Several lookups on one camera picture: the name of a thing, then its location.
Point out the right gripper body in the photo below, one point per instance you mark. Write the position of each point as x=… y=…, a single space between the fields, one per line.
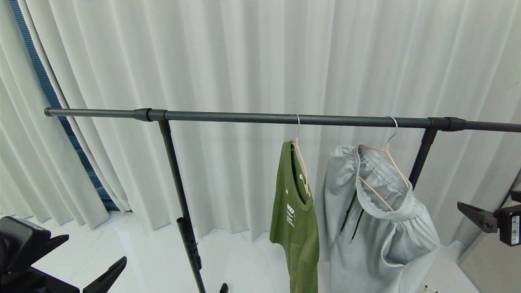
x=511 y=226

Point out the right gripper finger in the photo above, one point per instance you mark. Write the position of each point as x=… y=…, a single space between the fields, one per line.
x=478 y=215

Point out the pink clothes hanger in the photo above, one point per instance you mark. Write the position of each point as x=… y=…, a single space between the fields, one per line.
x=391 y=156
x=302 y=162

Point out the window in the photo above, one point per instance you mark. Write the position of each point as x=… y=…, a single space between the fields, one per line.
x=44 y=81

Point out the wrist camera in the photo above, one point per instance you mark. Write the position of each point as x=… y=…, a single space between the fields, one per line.
x=516 y=196
x=20 y=240

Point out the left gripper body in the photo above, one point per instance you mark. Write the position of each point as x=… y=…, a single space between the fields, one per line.
x=49 y=285

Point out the green printed sleeveless shirt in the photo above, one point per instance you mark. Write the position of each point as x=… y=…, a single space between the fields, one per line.
x=297 y=236

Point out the black clothes rack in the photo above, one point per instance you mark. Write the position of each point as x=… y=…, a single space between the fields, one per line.
x=285 y=118

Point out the pale grey shorts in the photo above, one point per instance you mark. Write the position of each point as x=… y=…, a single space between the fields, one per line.
x=366 y=244

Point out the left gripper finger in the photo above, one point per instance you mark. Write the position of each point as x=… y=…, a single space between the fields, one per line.
x=106 y=276
x=55 y=243

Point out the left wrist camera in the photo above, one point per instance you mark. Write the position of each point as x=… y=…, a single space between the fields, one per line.
x=20 y=240

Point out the white curtain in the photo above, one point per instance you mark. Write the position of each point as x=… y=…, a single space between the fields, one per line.
x=285 y=53
x=24 y=142

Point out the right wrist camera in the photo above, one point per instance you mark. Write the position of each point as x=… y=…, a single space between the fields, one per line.
x=516 y=196

